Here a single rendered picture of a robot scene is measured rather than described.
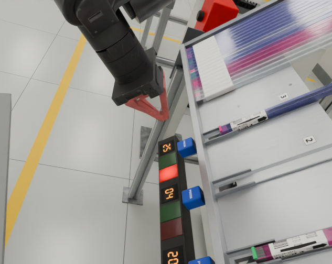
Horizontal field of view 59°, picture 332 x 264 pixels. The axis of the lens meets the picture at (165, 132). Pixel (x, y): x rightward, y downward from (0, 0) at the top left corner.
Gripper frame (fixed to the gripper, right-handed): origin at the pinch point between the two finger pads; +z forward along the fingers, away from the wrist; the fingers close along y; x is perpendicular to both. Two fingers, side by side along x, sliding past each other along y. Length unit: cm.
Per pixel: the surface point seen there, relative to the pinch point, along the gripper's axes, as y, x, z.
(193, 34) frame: 42.5, -6.7, 8.0
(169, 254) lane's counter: -17.6, 4.6, 10.1
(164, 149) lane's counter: 3.5, 4.6, 9.9
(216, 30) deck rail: 36.6, -12.8, 7.2
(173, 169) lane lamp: -2.4, 3.1, 9.9
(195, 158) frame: 39, 12, 51
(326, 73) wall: 226, -98, 187
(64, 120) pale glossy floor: 80, 72, 34
